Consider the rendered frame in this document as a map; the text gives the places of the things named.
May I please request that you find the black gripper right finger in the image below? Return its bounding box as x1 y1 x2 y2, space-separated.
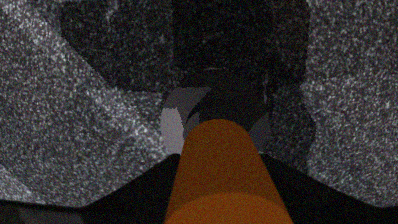
259 153 398 224

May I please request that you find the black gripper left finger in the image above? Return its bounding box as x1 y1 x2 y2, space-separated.
0 154 180 224

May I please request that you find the orange cylinder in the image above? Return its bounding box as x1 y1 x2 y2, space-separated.
165 119 293 224

